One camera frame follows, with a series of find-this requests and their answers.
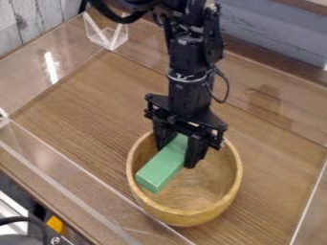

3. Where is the clear acrylic front wall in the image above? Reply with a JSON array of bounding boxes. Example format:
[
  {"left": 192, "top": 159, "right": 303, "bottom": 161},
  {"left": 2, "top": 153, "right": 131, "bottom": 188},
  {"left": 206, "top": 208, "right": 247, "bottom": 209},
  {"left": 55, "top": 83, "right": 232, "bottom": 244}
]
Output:
[{"left": 0, "top": 118, "right": 195, "bottom": 245}]

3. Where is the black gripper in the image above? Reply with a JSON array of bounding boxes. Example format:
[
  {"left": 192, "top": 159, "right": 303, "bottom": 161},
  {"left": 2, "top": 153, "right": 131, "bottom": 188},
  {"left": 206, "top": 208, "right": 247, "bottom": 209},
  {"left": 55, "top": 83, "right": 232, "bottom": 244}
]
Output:
[{"left": 143, "top": 79, "right": 228, "bottom": 169}]

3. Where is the clear acrylic corner bracket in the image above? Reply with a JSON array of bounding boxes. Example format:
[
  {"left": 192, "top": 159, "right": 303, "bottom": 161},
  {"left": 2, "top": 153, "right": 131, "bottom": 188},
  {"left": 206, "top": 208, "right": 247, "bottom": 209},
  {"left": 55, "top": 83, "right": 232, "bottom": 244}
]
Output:
[{"left": 83, "top": 12, "right": 130, "bottom": 51}]

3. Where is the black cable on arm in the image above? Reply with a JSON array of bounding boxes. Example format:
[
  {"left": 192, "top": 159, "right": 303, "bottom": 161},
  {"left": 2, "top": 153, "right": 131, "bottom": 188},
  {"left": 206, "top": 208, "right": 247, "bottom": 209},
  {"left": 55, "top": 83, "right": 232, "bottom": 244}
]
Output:
[{"left": 204, "top": 65, "right": 231, "bottom": 104}]

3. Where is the black cable bottom left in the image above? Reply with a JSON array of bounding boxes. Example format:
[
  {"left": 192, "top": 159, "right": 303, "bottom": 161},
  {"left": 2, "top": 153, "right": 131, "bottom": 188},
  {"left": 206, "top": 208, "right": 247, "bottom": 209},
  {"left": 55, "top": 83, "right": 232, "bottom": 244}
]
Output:
[{"left": 0, "top": 215, "right": 47, "bottom": 245}]

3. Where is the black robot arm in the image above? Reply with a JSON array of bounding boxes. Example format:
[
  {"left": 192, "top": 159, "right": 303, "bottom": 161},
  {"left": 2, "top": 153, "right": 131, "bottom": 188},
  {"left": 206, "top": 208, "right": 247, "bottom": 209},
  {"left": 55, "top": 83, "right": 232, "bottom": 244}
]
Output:
[{"left": 116, "top": 0, "right": 227, "bottom": 168}]

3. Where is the green rectangular block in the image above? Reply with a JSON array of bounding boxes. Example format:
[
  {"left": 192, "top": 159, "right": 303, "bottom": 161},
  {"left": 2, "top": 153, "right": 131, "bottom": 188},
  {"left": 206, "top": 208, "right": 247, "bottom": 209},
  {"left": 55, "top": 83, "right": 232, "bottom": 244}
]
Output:
[{"left": 135, "top": 134, "right": 188, "bottom": 194}]

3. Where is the brown wooden bowl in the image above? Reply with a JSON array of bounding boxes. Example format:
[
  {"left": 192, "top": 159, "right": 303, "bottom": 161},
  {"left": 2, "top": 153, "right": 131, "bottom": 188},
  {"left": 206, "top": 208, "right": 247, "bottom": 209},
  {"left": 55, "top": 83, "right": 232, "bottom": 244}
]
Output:
[{"left": 127, "top": 132, "right": 243, "bottom": 227}]

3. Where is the yellow and black device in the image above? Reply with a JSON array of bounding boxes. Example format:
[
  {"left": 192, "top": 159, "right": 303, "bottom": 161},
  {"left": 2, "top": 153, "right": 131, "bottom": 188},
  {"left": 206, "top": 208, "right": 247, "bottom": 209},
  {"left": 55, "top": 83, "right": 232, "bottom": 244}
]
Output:
[{"left": 31, "top": 208, "right": 90, "bottom": 245}]

